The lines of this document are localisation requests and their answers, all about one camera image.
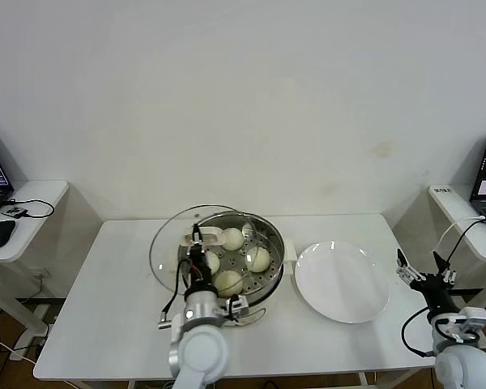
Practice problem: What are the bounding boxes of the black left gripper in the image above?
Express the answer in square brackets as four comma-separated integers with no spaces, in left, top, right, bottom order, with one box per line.
[181,223,213,290]

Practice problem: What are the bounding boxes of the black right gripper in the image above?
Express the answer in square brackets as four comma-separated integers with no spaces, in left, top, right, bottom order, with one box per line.
[395,248,458,315]

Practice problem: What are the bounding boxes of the white steamed baozi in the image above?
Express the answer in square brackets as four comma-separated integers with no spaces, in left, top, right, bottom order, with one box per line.
[245,247,272,274]
[202,251,221,274]
[220,227,245,251]
[213,270,244,297]

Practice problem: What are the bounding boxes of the round glass pot lid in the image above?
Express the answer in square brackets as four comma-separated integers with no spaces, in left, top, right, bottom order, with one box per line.
[148,204,257,295]

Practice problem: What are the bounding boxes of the stainless steel steamer basket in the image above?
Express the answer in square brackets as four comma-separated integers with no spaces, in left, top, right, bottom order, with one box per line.
[177,212,298,305]

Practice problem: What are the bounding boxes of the white electric cooker base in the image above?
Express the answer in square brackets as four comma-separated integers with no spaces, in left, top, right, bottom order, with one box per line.
[222,263,288,327]

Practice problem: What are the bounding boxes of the white round plate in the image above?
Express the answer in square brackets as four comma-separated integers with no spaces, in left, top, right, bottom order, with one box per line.
[294,240,392,324]

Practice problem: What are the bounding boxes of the white side table with mouse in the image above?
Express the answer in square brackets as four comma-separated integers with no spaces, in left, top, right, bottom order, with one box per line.
[0,179,104,361]

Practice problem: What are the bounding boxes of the small black usb hub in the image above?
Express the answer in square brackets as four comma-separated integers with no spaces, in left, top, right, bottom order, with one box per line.
[2,205,29,220]

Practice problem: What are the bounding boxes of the black computer mouse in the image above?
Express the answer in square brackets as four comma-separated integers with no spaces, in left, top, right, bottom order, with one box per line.
[0,219,18,250]

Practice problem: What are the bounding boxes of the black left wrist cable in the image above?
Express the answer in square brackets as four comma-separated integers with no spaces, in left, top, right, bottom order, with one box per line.
[157,259,196,331]

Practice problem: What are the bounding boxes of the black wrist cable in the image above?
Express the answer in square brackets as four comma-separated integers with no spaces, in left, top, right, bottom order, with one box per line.
[401,306,437,358]
[157,259,196,331]

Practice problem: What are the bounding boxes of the black power cable with adapter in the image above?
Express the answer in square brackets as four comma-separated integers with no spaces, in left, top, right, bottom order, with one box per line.
[447,220,486,261]

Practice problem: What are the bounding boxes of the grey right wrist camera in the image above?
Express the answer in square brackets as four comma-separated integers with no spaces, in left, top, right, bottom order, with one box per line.
[431,306,486,346]

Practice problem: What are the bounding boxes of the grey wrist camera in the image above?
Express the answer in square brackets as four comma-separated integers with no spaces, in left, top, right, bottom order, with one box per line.
[223,294,253,323]
[431,306,486,346]

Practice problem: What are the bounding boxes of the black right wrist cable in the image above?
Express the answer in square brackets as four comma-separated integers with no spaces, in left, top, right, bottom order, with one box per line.
[401,306,437,358]

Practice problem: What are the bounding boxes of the white laptop cable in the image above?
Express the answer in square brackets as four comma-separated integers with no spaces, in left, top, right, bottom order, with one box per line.
[437,216,486,253]

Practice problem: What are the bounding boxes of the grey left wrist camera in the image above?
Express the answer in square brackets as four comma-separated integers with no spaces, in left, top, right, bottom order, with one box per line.
[223,294,253,323]

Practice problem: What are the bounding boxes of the black laptop cable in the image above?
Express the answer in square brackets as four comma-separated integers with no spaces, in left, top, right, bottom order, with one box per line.
[2,197,56,220]

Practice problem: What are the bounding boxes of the white floor cable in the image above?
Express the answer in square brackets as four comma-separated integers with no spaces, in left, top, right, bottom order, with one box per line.
[0,331,37,368]

